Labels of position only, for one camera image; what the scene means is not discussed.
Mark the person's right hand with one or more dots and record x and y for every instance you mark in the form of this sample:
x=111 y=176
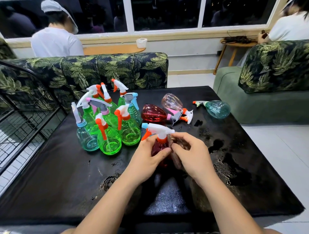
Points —
x=196 y=159

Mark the person's left hand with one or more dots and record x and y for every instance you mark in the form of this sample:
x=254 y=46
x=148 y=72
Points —
x=141 y=161

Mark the person's left thumb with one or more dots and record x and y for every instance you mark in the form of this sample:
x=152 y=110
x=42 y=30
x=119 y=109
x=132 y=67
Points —
x=161 y=153

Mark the person's right thumb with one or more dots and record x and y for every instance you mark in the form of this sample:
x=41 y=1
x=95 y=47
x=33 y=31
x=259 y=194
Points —
x=178 y=149

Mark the brown cloth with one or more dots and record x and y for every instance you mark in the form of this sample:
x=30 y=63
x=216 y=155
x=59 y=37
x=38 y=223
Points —
x=178 y=161

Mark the red bottle with white trigger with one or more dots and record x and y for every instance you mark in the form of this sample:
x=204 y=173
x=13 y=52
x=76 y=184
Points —
x=160 y=131

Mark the person's left forearm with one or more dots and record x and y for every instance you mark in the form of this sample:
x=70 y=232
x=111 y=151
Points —
x=113 y=205

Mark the person's right forearm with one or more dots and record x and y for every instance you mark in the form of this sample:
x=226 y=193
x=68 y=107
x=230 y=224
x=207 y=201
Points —
x=227 y=205

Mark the red bottle with grey trigger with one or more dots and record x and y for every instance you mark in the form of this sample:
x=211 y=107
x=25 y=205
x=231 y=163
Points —
x=153 y=113

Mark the clear pink spray bottle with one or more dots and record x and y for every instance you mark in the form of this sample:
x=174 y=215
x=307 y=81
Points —
x=171 y=102

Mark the group of green spray bottles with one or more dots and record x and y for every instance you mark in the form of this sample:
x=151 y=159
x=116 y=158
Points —
x=108 y=142

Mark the teal spray bottle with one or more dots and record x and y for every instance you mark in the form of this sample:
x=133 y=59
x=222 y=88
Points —
x=217 y=109

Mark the green sofa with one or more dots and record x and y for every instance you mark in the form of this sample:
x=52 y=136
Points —
x=265 y=108

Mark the black table cover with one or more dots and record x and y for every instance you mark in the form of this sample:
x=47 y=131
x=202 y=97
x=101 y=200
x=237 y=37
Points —
x=62 y=173

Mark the white tissue roll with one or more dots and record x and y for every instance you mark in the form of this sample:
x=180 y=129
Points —
x=141 y=43

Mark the long wooden table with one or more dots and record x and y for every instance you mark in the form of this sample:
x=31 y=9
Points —
x=113 y=50

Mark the dark leaf print sofa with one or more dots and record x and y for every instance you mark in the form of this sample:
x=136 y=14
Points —
x=79 y=70

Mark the round wooden side table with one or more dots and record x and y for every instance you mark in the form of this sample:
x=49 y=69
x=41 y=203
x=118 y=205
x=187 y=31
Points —
x=237 y=44

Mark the leaf print sofa cushion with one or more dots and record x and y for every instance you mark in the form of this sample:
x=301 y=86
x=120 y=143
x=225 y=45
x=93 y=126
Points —
x=275 y=65

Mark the white cap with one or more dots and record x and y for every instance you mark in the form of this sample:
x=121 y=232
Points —
x=52 y=5

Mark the white window frame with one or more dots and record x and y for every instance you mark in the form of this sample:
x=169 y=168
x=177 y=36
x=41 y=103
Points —
x=129 y=16

